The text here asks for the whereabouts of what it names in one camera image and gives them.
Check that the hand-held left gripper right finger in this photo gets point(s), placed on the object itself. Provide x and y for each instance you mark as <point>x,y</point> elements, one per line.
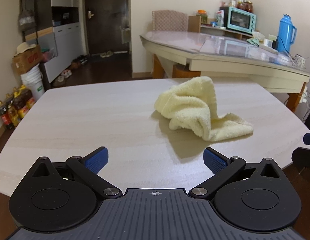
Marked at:
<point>215,160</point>

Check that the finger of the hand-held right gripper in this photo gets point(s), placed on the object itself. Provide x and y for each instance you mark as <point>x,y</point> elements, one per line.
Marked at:
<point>309,139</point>
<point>303,158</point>

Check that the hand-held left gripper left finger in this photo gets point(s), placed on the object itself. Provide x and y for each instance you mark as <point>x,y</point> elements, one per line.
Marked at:
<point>97,158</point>

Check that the pale yellow towel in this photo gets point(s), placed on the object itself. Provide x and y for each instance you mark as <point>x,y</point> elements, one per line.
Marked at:
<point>190,105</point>

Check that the white power strip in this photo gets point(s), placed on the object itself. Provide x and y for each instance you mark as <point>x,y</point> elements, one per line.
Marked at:
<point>300,60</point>

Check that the cluster of cooking oil bottles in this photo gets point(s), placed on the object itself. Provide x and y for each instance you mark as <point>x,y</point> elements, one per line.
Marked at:
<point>17,107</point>

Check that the beige glass-topped dining table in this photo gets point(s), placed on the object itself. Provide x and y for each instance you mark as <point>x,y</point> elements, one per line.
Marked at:
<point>220,65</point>

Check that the row of shoes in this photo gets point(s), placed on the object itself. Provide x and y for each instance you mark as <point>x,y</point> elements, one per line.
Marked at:
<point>77,62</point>

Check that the white plastic bucket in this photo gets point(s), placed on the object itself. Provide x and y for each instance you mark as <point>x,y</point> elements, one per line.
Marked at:
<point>33,83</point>

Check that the black charger box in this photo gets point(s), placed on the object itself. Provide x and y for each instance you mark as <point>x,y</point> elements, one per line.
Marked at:
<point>275,45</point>

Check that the beige slipper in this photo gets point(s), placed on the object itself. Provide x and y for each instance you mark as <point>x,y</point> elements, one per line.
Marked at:
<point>109,53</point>
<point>103,55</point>

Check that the blue thermos flask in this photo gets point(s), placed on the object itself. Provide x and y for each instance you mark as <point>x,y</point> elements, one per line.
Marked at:
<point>285,33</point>

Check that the green cloth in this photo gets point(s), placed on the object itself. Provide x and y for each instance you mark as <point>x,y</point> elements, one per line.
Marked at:
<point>255,40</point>

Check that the colourful clothes pile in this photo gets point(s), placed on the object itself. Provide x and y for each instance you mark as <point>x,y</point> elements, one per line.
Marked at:
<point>48,54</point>

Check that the brown cardboard box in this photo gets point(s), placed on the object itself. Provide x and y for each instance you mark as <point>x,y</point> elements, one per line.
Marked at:
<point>26,61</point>

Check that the grey white cabinet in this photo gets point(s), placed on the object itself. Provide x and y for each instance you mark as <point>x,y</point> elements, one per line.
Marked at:
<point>64,37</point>

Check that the straw hat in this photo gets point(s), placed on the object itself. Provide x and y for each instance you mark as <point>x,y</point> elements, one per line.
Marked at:
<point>24,48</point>

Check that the teal toaster oven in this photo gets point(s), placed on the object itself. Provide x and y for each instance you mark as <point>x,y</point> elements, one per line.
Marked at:
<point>241,20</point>

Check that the wooden desktop shelf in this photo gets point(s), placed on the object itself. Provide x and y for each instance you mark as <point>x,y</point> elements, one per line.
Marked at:
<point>193,23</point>

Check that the blue storage box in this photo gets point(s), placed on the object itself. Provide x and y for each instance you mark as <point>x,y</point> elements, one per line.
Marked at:
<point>56,23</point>

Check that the dark brown door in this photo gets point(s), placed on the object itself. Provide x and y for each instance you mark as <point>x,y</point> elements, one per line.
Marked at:
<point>107,17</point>

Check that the blue white packet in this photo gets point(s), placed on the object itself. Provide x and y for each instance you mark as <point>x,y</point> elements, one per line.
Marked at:
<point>220,18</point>

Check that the orange lid jar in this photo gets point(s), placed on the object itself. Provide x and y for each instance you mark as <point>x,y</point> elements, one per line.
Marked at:
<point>202,17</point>

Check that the red sauce jar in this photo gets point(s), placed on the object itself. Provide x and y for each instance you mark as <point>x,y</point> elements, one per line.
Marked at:
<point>240,5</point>
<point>248,7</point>

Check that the quilted back chair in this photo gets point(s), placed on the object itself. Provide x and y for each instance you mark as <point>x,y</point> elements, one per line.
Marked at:
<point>170,21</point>

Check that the small dark object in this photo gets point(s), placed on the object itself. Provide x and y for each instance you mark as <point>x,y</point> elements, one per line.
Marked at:
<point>66,15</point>

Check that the grey hanging bag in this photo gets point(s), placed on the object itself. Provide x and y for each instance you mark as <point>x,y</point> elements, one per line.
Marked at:
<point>26,17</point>

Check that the white plastic bag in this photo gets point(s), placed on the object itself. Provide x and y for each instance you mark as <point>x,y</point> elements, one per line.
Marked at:
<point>230,1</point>

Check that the white wall socket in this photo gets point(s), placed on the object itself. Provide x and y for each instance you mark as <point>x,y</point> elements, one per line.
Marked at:
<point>305,95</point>

